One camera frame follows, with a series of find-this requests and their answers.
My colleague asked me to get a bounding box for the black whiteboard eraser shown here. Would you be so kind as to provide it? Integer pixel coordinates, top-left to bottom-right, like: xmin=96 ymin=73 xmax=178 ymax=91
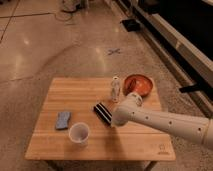
xmin=93 ymin=103 xmax=112 ymax=125

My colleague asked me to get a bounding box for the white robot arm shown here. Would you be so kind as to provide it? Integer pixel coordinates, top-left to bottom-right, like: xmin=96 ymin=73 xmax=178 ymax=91
xmin=112 ymin=92 xmax=213 ymax=150

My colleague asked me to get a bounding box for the clear plastic bottle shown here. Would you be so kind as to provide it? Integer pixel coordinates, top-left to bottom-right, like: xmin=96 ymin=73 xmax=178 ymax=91
xmin=111 ymin=76 xmax=120 ymax=102

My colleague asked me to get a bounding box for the red-orange bowl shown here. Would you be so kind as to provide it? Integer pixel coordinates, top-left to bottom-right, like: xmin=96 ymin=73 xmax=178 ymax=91
xmin=123 ymin=74 xmax=153 ymax=97

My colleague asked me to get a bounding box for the wooden table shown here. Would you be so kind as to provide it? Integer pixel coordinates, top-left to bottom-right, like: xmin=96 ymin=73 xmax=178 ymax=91
xmin=25 ymin=78 xmax=176 ymax=164

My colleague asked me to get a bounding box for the blue sponge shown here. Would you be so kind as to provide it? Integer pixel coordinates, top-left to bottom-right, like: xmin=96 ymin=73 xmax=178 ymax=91
xmin=55 ymin=111 xmax=71 ymax=130

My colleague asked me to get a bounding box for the clear plastic cup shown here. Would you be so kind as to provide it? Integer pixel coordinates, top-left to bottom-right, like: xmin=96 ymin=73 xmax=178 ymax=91
xmin=68 ymin=122 xmax=90 ymax=146

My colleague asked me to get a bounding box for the black floor plate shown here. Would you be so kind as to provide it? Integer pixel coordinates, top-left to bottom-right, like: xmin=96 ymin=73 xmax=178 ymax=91
xmin=121 ymin=19 xmax=140 ymax=32

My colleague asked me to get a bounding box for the grey bundle on floor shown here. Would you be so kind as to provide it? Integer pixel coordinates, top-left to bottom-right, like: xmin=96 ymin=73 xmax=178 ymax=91
xmin=60 ymin=0 xmax=87 ymax=12

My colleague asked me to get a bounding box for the black bracket on ledge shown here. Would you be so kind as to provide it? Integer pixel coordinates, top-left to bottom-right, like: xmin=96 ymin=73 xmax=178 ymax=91
xmin=179 ymin=83 xmax=213 ymax=93

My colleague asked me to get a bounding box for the black cable on floor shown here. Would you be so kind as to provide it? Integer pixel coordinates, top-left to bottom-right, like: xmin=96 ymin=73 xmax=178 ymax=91
xmin=0 ymin=0 xmax=73 ymax=43

